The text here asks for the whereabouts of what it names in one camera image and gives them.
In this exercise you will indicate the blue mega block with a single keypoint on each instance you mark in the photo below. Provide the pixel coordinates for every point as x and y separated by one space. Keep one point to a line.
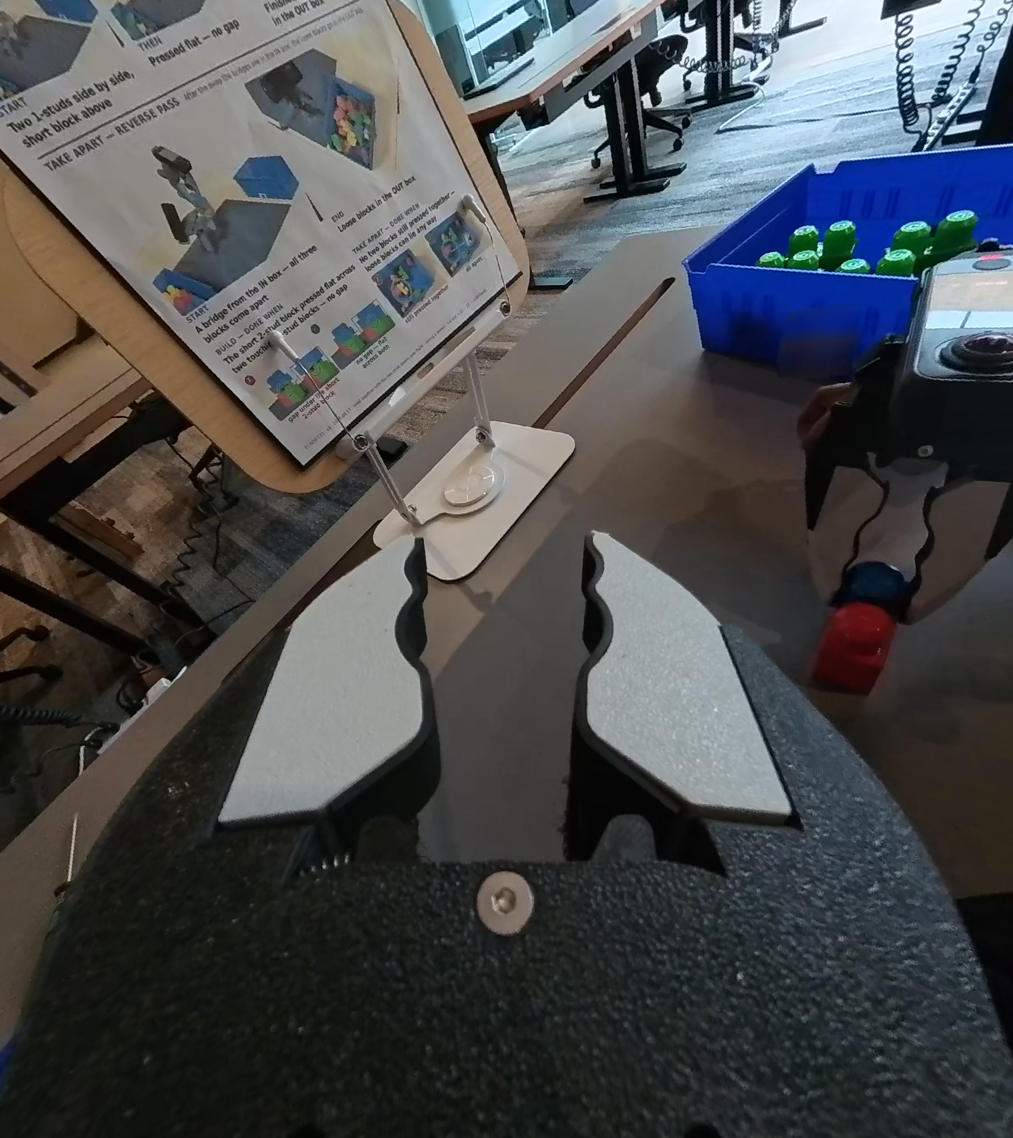
875 584

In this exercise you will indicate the blue bin with white label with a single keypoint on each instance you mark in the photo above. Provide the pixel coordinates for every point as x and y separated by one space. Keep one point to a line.
773 312

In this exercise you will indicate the black office chair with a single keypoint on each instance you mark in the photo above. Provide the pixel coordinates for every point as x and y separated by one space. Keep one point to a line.
649 89

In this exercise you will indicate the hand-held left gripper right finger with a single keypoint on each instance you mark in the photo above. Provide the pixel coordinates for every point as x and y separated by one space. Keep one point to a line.
684 712

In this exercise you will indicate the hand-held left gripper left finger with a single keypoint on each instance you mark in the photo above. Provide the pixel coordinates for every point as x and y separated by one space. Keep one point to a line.
329 712

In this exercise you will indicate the black desk leg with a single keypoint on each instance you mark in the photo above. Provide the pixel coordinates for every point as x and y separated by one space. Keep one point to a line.
62 569

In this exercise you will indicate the wooden background desk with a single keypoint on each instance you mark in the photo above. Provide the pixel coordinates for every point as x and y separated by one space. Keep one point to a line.
560 54

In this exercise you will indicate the red single-stud mega block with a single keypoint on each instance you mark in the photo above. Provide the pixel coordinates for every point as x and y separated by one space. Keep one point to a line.
853 649

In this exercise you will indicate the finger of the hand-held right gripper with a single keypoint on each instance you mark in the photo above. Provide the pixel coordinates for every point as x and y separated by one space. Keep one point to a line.
871 534
960 543

